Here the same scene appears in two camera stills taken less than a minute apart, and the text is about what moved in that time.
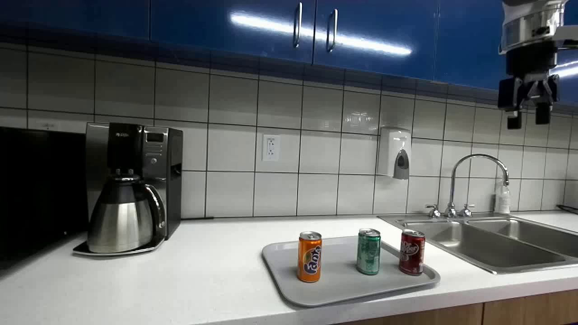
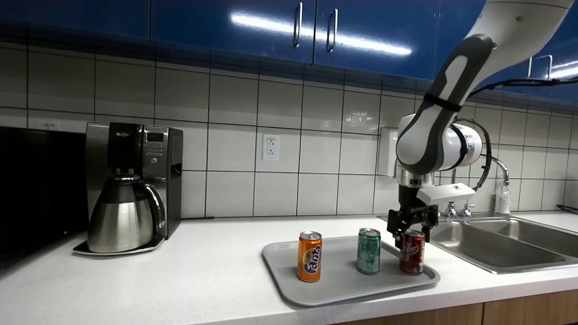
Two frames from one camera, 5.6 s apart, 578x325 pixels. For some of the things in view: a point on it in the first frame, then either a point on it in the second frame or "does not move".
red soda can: (412, 251) does not move
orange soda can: (309, 256) does not move
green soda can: (369, 251) does not move
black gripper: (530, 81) → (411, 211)
